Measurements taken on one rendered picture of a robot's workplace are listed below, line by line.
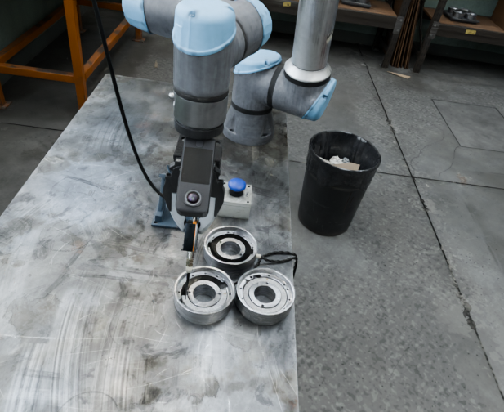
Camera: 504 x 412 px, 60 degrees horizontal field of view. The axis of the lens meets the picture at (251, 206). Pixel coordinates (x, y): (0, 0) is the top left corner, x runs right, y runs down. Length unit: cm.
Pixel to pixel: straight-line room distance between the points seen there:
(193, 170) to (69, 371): 36
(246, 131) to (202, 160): 59
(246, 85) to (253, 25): 52
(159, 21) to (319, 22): 43
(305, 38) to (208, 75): 50
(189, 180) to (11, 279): 42
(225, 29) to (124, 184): 58
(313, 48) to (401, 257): 141
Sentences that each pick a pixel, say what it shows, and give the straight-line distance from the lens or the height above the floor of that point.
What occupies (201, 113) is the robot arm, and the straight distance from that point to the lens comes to 59.
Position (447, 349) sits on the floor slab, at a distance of 198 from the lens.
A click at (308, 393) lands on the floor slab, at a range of 166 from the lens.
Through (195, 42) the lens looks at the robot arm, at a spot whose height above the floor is 125.
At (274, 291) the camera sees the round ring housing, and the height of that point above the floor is 83.
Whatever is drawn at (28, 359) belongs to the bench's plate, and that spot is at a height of 80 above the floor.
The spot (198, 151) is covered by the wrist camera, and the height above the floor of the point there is 110.
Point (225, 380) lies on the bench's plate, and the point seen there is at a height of 80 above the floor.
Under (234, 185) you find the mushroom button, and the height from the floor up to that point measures 87.
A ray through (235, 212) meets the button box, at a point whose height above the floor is 82.
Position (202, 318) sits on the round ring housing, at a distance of 75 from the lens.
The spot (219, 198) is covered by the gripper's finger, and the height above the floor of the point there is 101.
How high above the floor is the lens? 144
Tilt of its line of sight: 40 degrees down
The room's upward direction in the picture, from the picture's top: 10 degrees clockwise
